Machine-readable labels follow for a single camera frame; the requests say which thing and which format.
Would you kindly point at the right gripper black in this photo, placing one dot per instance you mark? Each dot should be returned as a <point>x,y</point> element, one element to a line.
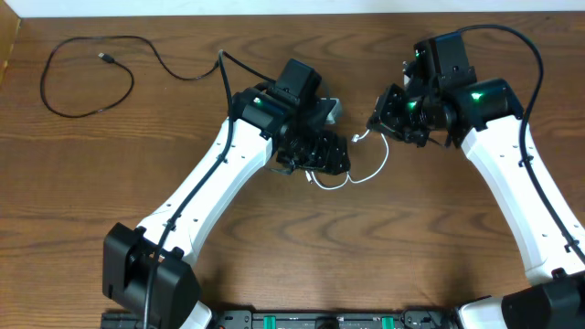
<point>381,118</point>

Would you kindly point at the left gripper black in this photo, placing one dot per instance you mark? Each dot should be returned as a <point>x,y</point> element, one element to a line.
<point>326,155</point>

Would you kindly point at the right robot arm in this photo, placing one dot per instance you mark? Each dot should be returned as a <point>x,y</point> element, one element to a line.
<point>486,120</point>

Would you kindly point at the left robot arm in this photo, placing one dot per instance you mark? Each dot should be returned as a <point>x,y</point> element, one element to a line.
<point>148,270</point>

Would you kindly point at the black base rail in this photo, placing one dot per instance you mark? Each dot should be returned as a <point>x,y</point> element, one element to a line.
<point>416,319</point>

